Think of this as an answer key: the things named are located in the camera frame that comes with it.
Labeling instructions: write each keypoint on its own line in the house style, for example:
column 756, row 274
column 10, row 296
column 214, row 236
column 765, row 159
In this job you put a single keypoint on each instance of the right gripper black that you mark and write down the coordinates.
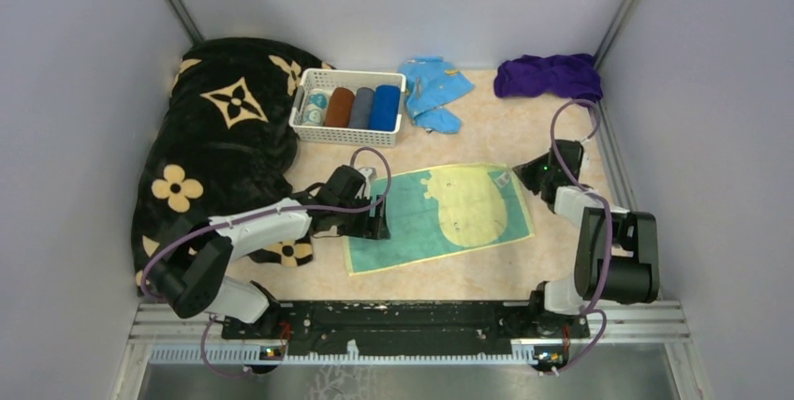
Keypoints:
column 525, row 171

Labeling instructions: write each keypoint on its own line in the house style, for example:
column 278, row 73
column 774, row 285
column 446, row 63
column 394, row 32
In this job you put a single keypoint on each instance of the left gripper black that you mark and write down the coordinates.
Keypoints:
column 371, row 228

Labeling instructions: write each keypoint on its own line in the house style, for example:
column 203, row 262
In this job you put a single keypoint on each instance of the yellow green towel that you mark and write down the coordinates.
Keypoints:
column 443, row 211

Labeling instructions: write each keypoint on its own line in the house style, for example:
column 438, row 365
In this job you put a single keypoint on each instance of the royal blue towel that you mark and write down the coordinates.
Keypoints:
column 385, row 108

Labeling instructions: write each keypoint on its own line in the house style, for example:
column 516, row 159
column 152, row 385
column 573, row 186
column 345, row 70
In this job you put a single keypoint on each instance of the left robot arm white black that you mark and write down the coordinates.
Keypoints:
column 189, row 273

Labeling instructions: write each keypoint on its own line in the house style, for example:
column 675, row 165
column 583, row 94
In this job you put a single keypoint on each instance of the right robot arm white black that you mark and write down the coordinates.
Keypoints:
column 617, row 251

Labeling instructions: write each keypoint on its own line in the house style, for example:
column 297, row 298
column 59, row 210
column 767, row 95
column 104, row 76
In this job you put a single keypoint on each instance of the grey rolled towel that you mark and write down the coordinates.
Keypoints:
column 361, row 108

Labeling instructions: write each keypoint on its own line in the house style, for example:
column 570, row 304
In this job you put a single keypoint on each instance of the brown rolled towel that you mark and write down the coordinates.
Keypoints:
column 339, row 108

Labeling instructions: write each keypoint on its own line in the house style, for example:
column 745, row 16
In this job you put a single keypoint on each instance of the white blue patterned rolled towel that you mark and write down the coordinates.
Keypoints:
column 315, row 108

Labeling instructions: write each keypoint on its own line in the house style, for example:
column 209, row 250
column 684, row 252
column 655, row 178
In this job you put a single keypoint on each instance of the purple towel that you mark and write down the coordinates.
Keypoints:
column 567, row 76

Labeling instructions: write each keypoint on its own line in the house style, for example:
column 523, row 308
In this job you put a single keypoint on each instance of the black floral blanket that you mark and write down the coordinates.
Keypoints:
column 225, row 144

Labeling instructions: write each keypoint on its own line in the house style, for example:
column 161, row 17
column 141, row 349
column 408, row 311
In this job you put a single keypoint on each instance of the light blue patterned towel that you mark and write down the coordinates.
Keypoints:
column 432, row 83

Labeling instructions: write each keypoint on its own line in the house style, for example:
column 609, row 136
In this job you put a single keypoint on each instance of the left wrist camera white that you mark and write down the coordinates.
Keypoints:
column 369, row 173

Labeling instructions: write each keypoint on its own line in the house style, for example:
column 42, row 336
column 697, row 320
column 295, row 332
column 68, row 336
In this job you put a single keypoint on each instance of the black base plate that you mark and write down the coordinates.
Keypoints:
column 385, row 329

